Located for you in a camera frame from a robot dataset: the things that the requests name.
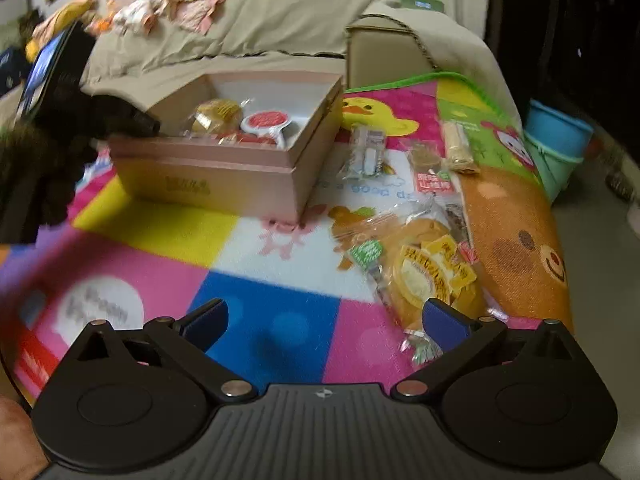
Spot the phone with lit screen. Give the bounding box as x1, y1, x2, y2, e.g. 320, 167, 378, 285
15, 22, 96, 122

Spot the sesame roll packet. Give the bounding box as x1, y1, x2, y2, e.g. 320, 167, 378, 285
442, 122, 480, 174

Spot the brown biscuit packet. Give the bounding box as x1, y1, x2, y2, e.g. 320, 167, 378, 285
407, 140, 457, 196

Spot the colourful cartoon play mat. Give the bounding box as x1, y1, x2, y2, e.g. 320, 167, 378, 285
1, 75, 572, 401

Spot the yellow cake packet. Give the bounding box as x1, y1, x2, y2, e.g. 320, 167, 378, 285
334, 197, 487, 366

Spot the red lid jelly cup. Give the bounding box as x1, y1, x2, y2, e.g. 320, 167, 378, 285
241, 110, 292, 150

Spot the clear wrapped candy packet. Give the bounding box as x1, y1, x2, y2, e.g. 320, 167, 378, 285
338, 124, 387, 180

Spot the round bread in wrapper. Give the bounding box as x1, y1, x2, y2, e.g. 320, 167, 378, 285
188, 99, 243, 136

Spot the blue plastic bin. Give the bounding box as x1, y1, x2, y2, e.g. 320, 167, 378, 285
524, 100, 594, 203

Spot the beige sofa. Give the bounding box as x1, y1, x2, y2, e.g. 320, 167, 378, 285
79, 0, 522, 126

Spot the green digital clock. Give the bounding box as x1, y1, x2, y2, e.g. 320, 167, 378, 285
400, 0, 445, 13

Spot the pink cardboard box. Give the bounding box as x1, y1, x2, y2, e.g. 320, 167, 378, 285
108, 70, 343, 222

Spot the pink baby clothes pile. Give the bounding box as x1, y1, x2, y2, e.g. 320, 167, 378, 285
99, 0, 227, 36

